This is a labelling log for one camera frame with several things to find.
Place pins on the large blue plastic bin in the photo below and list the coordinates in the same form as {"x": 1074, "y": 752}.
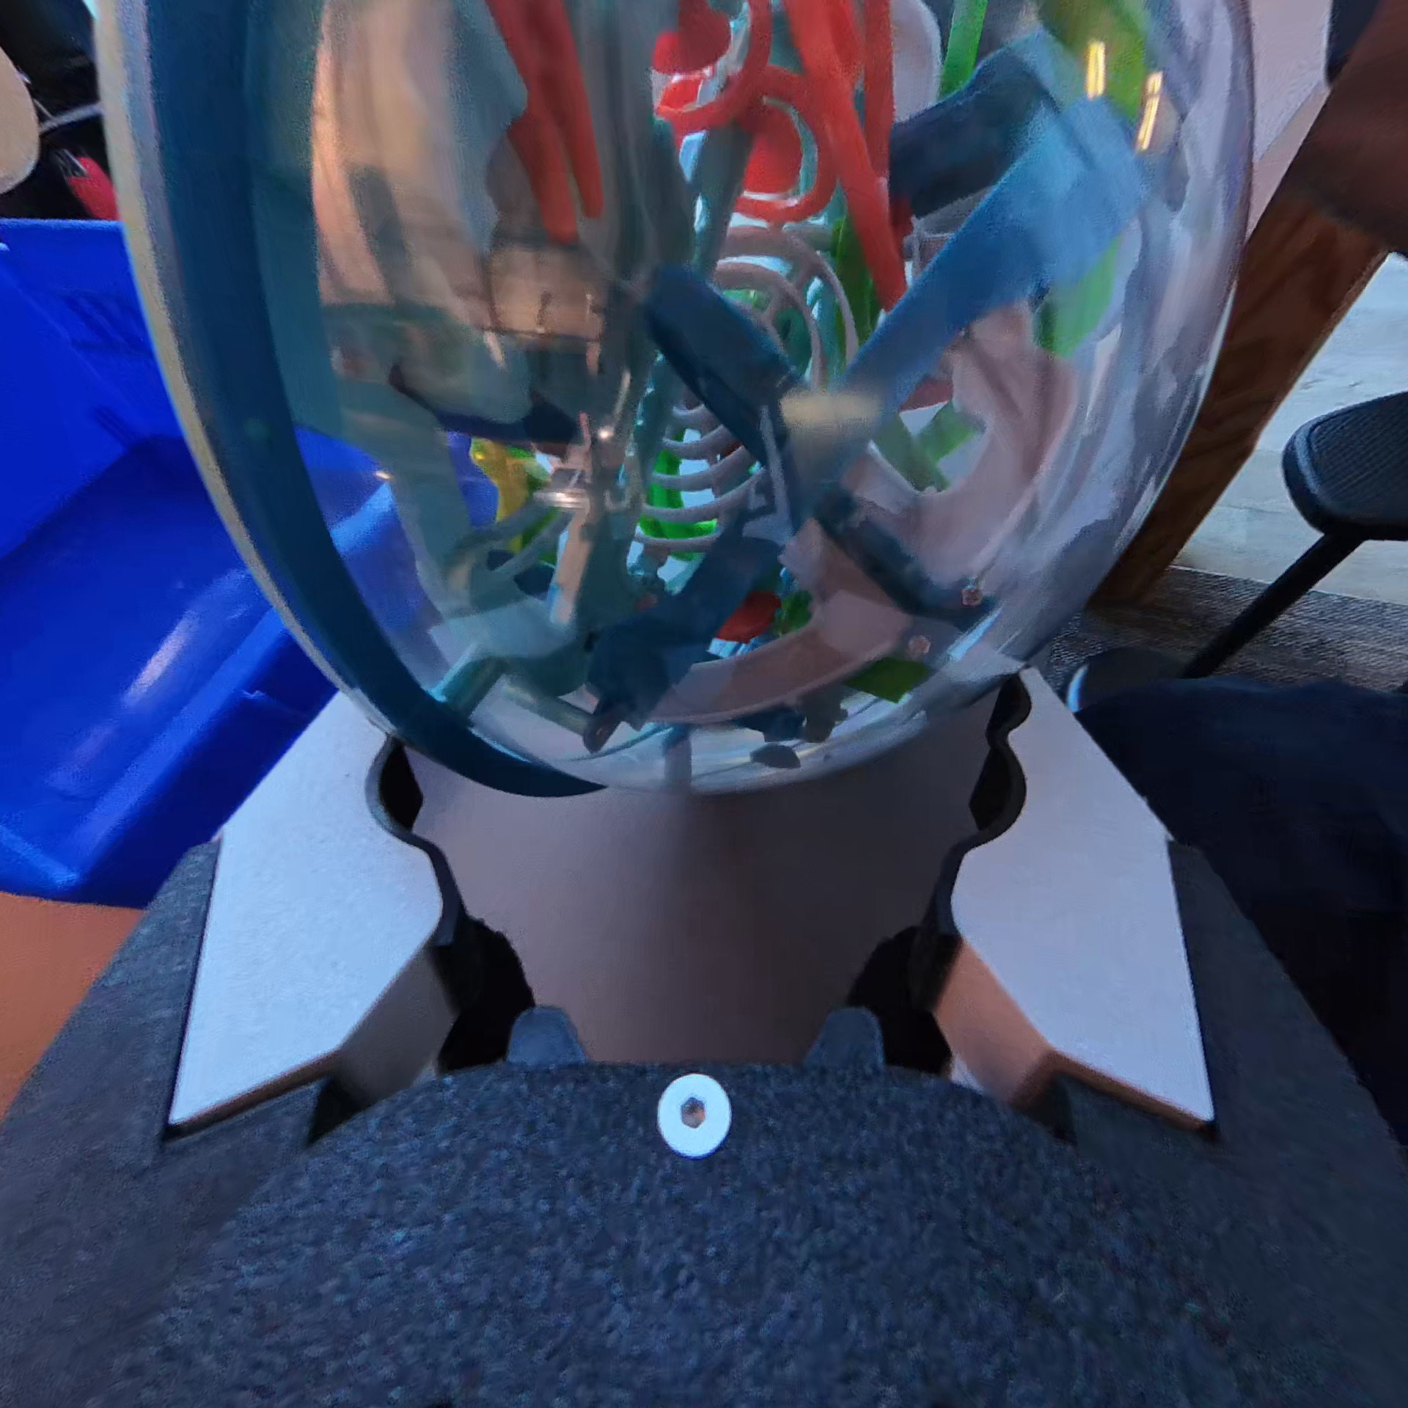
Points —
{"x": 121, "y": 616}

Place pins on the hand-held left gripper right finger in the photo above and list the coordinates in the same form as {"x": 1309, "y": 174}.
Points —
{"x": 1078, "y": 913}

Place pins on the black padded chair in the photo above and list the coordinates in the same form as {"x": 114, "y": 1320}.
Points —
{"x": 1353, "y": 462}

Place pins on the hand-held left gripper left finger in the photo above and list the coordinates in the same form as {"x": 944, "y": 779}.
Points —
{"x": 308, "y": 913}

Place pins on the clear plastic maze ball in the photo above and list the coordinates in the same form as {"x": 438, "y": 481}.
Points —
{"x": 682, "y": 363}

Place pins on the person's dark trousers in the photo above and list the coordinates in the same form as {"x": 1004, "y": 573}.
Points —
{"x": 1276, "y": 859}

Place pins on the red object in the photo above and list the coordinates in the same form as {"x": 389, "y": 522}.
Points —
{"x": 97, "y": 191}

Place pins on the wooden post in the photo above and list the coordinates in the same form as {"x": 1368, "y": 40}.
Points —
{"x": 1232, "y": 440}

